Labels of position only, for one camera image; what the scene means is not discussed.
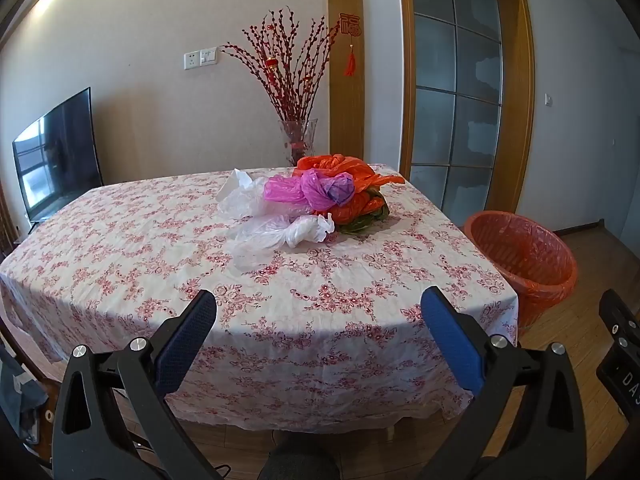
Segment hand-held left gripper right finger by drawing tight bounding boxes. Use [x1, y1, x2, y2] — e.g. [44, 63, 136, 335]
[420, 286, 587, 480]

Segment wooden door frame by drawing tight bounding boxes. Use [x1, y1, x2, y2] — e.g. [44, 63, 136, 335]
[397, 0, 537, 218]

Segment olive green plastic bag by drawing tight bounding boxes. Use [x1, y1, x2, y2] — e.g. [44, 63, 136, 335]
[337, 187, 391, 234]

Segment grey-blue cloth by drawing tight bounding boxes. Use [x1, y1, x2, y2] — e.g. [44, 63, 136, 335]
[0, 345, 51, 446]

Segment red decorative branches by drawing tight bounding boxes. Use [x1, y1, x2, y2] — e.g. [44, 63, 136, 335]
[220, 7, 342, 126]

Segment wooden wall post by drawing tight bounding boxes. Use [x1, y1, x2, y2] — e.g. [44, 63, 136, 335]
[326, 0, 366, 162]

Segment orange plastic bag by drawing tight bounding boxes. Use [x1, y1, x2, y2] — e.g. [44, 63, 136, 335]
[294, 152, 406, 195]
[330, 191, 388, 226]

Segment flat screen television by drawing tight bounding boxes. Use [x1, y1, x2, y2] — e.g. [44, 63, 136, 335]
[12, 86, 104, 223]

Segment white plastic bag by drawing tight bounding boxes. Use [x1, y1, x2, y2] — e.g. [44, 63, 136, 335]
[216, 168, 268, 219]

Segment glass vase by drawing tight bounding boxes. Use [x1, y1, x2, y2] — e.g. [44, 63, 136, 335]
[278, 118, 319, 167]

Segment clear plastic bag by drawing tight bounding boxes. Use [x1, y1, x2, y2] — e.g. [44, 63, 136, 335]
[231, 212, 336, 261]

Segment orange plastic wastebasket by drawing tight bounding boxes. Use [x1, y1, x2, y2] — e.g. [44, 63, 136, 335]
[463, 210, 578, 338]

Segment frosted glass sliding door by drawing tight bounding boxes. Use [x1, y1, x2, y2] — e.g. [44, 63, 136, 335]
[407, 0, 503, 228]

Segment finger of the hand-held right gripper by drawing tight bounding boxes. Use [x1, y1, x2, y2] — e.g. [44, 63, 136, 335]
[598, 288, 640, 357]

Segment red hanging tassel ornament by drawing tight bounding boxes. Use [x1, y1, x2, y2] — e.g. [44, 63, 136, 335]
[339, 12, 363, 77]

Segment pink plastic bag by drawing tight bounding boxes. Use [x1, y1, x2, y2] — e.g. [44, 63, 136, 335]
[263, 169, 358, 211]

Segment floral tablecloth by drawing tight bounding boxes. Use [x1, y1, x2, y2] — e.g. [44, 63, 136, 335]
[0, 162, 521, 433]

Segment purple plastic bag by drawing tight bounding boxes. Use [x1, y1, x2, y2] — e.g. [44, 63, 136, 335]
[322, 172, 356, 206]

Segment person's dark trouser leg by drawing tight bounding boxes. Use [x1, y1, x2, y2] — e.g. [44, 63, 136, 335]
[255, 432, 341, 480]

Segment orange bin liner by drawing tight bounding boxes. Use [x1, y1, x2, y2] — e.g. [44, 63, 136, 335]
[463, 210, 578, 338]

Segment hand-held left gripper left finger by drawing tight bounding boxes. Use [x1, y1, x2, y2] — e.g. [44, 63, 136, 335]
[51, 289, 223, 480]

